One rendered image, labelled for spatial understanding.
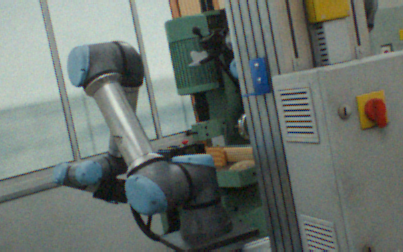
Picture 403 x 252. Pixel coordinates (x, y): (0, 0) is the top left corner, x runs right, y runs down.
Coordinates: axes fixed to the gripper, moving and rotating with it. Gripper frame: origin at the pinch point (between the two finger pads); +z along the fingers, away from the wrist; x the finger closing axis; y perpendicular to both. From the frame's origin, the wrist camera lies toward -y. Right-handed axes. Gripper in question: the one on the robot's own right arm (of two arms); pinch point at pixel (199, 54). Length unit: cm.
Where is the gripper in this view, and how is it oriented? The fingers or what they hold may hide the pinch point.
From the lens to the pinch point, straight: 231.8
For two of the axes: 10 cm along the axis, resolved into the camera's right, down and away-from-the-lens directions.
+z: -6.4, 0.6, 7.7
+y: -5.7, -7.0, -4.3
